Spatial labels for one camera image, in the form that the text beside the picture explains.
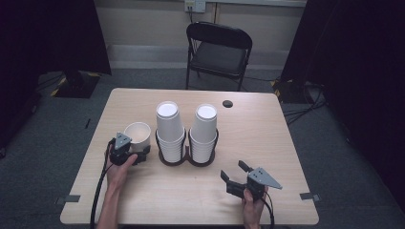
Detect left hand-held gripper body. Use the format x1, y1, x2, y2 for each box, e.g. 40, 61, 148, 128
108, 131, 134, 167

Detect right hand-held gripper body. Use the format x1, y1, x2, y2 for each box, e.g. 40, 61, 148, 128
245, 167, 284, 202

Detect single white paper cup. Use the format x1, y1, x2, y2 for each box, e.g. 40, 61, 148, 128
123, 121, 153, 154

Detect dark double cup holder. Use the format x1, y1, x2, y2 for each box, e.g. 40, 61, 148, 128
155, 127, 221, 168

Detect stack of white paper cups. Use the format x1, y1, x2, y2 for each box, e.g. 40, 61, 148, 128
189, 103, 220, 164
155, 100, 187, 164

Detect person's left hand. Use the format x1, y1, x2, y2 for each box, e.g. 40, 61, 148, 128
104, 145, 139, 193

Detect person's right hand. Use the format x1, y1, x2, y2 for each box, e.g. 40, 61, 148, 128
241, 186, 269, 229

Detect grey tape strip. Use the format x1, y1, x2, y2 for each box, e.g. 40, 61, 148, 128
54, 194, 81, 206
299, 192, 322, 203

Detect black stand base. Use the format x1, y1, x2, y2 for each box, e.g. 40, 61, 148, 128
50, 70, 103, 99
271, 77, 316, 105

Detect black folding chair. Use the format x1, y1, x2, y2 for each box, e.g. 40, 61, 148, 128
185, 21, 254, 93

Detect dark curtain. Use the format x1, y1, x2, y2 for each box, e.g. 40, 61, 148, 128
280, 0, 405, 213
0, 0, 113, 151

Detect right hand-held gripper black cable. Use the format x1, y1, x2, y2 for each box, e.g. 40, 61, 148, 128
260, 190, 276, 229

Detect hand-held gripper black cable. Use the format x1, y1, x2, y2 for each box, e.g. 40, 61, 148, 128
260, 190, 276, 229
89, 138, 117, 229

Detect left hand-held gripper black cable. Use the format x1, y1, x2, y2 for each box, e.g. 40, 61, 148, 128
89, 138, 117, 229

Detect black floor cables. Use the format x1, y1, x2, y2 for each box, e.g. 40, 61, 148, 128
282, 81, 329, 126

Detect white wall outlet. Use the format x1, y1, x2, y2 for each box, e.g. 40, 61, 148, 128
183, 0, 207, 14

